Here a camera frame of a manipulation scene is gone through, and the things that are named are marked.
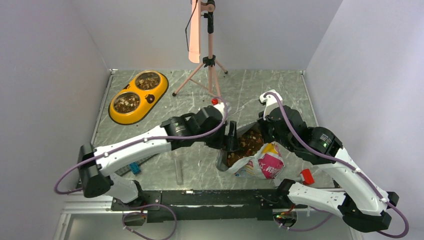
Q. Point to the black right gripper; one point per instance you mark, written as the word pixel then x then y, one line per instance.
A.
pixel 264 123

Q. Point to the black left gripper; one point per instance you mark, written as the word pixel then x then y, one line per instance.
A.
pixel 232 144

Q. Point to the pet food bag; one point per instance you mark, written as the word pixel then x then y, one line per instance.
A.
pixel 267 163

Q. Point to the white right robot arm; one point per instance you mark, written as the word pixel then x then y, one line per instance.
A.
pixel 362 205

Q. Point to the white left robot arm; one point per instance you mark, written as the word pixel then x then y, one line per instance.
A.
pixel 97 166

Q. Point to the pet food kibble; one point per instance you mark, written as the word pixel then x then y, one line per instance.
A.
pixel 250 143

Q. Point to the yellow double pet bowl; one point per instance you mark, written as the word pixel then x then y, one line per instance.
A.
pixel 148 99

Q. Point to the red clamp block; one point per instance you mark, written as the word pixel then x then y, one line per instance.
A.
pixel 306 177

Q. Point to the pink tripod stand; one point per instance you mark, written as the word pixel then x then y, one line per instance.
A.
pixel 207 8

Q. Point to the blue building brick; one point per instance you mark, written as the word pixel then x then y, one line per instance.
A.
pixel 134 168

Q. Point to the pink light panel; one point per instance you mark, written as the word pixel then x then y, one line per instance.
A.
pixel 192 32

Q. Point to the kibble in far bowl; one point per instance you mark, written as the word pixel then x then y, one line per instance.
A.
pixel 147 81

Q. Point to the kibble in bowl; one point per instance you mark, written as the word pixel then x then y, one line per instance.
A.
pixel 147 81
pixel 126 103

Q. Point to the grey building baseplate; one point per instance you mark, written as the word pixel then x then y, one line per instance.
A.
pixel 125 169

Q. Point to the kibble in near bowl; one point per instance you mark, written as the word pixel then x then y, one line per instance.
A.
pixel 126 103

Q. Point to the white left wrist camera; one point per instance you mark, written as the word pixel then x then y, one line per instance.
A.
pixel 217 103

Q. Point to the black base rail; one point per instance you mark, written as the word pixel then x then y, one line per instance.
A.
pixel 184 205

